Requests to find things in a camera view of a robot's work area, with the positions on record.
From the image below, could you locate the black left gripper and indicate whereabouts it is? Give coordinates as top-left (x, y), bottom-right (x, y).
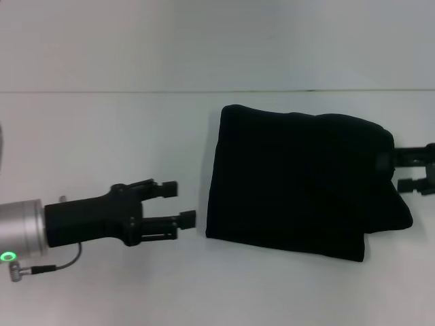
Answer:
top-left (43, 178), bottom-right (198, 249)

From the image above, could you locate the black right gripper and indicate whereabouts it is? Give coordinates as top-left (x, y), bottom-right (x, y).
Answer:
top-left (377, 142), bottom-right (435, 196)

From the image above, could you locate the black shirt with FREE print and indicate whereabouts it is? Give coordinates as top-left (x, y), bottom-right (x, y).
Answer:
top-left (205, 103), bottom-right (415, 264)

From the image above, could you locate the dark left arm cable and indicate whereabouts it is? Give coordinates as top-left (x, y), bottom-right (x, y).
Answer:
top-left (8, 242), bottom-right (83, 283)

